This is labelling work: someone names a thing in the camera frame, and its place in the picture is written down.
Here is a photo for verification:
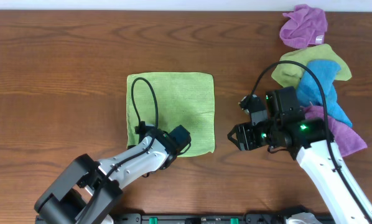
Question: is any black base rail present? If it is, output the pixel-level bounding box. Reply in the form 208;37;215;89
35;205;336;224

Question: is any light green cloth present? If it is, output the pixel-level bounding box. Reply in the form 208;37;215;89
126;72;215;157

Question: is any olive green cloth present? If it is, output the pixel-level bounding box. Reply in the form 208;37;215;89
271;44;352;88

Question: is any large purple cloth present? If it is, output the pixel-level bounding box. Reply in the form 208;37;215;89
303;105;368;157

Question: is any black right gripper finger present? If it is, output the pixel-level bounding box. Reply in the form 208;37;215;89
227;125;238;139
228;136;239;149

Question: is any small purple cloth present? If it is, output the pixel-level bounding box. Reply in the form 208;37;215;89
279;4;328;49

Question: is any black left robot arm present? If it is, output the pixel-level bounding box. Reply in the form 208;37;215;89
34;126;191;223

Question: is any blue cloth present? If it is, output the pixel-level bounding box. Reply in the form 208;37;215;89
296;60;353;128

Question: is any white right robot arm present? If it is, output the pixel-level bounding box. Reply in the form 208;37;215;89
227;118;372;223

